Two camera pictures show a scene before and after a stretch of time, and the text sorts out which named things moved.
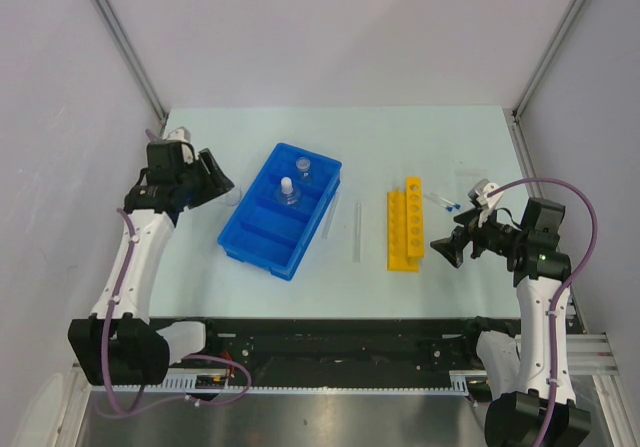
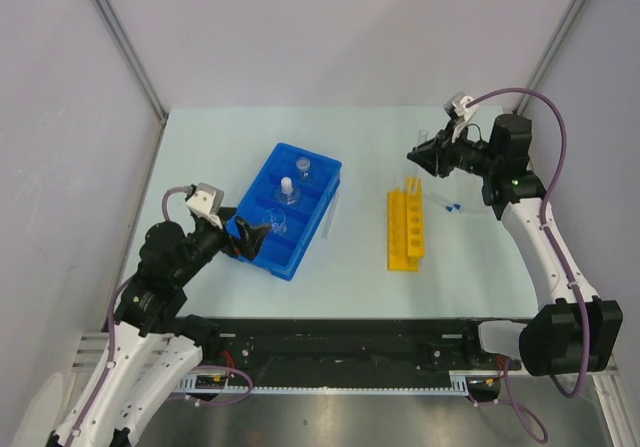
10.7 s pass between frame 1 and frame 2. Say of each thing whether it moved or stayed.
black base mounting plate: stayed
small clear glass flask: stayed
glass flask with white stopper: stayed
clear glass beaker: moved
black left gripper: moved
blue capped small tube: stayed
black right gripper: moved
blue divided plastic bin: stayed
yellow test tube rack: stayed
